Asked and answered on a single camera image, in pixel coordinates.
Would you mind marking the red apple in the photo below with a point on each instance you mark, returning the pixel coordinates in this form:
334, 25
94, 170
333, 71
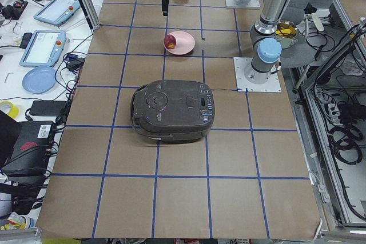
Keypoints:
169, 41

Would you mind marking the pink plate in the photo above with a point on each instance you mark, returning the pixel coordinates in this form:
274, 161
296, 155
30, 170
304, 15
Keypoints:
185, 43

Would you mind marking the blue plate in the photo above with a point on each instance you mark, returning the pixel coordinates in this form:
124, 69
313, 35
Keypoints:
39, 80

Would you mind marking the far teach pendant tablet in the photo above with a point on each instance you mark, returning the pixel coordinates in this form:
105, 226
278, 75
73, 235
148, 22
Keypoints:
57, 12

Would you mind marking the teach pendant tablet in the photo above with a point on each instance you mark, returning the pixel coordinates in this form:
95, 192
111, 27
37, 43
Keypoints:
44, 49
57, 12

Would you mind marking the dark grey rice cooker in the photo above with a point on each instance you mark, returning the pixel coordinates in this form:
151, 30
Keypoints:
173, 110

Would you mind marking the steel pot with yellow contents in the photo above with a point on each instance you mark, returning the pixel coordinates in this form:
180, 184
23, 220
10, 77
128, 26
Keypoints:
286, 34

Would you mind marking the near teach pendant tablet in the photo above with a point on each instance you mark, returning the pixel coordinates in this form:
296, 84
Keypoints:
44, 49

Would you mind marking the grey office chair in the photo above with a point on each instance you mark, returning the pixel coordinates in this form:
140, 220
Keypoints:
299, 54

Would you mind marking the black power adapter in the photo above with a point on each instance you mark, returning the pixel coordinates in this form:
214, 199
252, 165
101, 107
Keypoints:
47, 108

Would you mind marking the yellow tape roll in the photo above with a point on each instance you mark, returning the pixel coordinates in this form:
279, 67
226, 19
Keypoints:
9, 108

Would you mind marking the black laptop with red logo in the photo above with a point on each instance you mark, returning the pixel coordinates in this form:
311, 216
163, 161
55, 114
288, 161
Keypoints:
25, 146

